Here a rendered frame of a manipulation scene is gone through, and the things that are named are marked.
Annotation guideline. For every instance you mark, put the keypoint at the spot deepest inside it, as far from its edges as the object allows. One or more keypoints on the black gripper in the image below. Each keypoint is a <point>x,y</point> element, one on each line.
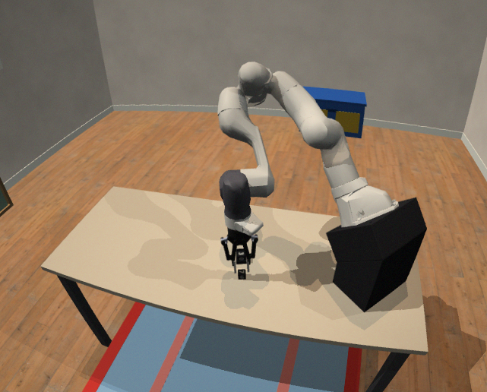
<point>236,242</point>

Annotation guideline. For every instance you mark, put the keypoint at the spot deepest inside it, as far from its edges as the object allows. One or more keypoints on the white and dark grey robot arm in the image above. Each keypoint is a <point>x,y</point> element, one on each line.
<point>354,199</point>

